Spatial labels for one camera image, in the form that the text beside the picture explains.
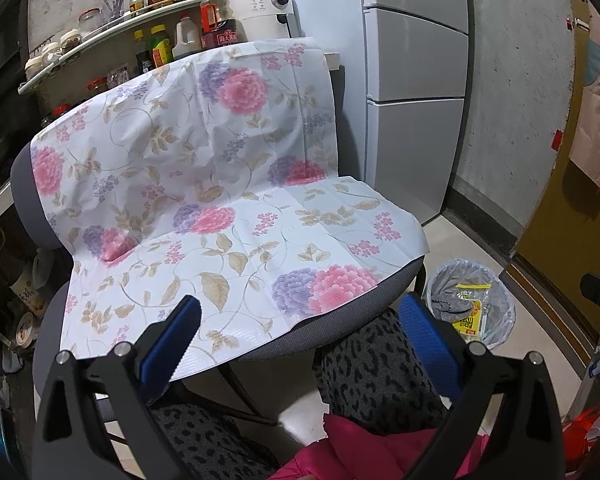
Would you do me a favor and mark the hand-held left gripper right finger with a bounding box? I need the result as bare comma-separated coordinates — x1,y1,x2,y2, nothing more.
399,291,566,480

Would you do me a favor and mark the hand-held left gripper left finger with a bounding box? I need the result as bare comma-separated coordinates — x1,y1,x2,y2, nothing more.
30,294,203,480

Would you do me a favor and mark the trash bin with plastic liner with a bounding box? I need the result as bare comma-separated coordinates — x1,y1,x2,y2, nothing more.
422,258,517,351

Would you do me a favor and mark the yellow packet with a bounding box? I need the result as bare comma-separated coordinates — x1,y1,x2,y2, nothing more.
455,282,493,336

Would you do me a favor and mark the mustard yellow door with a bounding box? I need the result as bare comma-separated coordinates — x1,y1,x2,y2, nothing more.
500,0,600,381

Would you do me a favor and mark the grey office chair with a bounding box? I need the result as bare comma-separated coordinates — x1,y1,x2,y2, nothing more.
9,140,428,431

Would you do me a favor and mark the person's left leg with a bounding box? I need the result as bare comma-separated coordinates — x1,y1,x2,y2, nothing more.
150,402,281,480

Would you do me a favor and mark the pink jacket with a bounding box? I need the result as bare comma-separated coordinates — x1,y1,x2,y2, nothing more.
270,412,486,480

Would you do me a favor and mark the translucent plastic jug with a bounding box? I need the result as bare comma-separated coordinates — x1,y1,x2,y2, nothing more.
31,249,57,286

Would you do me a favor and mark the red plastic bag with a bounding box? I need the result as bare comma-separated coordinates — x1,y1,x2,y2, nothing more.
562,405,600,477

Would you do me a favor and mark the large bottle with white label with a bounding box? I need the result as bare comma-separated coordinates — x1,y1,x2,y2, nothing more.
9,270,47,317

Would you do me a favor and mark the floral printed cloth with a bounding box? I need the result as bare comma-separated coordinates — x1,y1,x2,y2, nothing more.
30,35,431,408

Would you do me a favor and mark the silver refrigerator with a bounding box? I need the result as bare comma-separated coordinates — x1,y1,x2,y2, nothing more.
275,0,471,226

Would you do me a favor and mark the small snack packet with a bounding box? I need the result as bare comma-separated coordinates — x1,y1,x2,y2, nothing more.
106,64,131,88

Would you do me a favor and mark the dark soy sauce bottle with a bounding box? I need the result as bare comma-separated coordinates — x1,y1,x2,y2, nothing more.
132,30,153,74

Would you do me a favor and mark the yellow label bottle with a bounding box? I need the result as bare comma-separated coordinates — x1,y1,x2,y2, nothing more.
150,25,174,68

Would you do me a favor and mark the brown contents jar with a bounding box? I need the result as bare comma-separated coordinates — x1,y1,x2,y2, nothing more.
59,30,83,54

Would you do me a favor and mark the clear glass jar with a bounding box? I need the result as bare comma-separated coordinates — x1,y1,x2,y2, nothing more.
78,8,103,36

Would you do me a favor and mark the black range hood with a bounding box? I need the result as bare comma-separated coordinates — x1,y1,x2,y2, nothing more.
0,0,31,126

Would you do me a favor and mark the orange cooking oil bottle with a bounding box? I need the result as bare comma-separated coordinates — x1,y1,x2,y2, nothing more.
200,0,231,36

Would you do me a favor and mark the utensil holder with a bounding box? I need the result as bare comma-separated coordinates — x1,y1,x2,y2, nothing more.
97,0,129,28

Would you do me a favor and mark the white plastic jug with handle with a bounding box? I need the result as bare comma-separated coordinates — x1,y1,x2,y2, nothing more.
172,14,204,61

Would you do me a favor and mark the white wall shelf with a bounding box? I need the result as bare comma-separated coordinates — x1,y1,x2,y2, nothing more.
17,0,211,96

